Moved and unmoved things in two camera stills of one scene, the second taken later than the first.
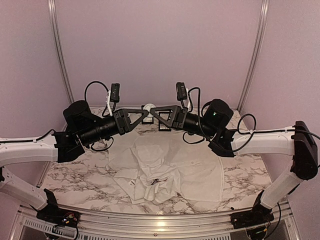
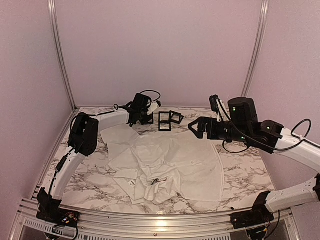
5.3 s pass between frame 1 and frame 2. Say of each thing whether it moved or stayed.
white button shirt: stayed
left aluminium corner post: stayed
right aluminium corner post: stayed
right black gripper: moved
